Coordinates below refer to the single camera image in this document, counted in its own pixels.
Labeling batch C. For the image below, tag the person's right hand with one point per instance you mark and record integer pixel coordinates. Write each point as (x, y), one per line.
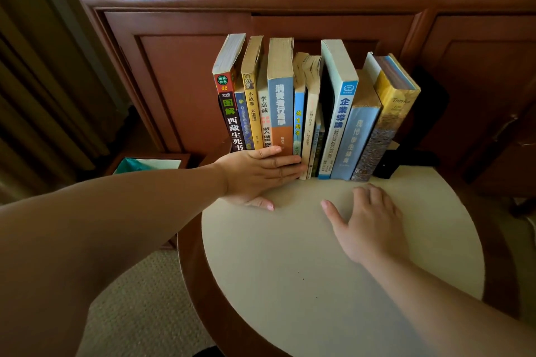
(372, 231)

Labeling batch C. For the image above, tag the person's left hand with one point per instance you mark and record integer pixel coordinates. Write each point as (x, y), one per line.
(251, 172)

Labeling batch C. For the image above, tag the dark figure cover book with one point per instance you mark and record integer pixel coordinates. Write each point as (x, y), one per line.
(243, 118)

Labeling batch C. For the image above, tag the yellow picture storybook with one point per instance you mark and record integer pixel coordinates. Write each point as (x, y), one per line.
(251, 110)

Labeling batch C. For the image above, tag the yellowed blue cover book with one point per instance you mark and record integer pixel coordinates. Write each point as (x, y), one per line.
(299, 118)

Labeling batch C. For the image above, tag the grey cover book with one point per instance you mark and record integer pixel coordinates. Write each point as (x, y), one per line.
(310, 118)

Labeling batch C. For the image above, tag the lavender cover book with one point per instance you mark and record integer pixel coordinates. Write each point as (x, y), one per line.
(356, 139)

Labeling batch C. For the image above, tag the small dark picture booklet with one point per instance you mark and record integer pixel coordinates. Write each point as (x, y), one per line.
(326, 101)

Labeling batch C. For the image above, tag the large white teal textbook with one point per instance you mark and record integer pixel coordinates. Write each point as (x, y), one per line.
(341, 118)

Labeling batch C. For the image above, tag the yellow painting cover paperback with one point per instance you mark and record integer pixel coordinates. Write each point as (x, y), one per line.
(389, 118)

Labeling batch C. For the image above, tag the black metal bookend rack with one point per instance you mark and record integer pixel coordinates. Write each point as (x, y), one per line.
(423, 118)

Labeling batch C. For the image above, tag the person's right forearm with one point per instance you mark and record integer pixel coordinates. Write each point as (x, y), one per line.
(452, 319)

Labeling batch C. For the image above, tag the person's left forearm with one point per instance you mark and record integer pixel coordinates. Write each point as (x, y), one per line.
(83, 252)

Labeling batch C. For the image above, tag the round wooden table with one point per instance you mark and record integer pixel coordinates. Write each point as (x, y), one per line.
(335, 285)

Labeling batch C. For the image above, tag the wooden trash bin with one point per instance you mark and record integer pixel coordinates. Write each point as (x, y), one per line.
(159, 156)

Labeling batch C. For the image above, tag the wooden sideboard cabinet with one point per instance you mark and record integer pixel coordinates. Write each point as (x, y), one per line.
(176, 97)

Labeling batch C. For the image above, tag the green bin liner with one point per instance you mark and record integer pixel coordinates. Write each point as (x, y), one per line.
(125, 166)

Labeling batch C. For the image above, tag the beige curtain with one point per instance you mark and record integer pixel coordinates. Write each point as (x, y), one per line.
(33, 97)

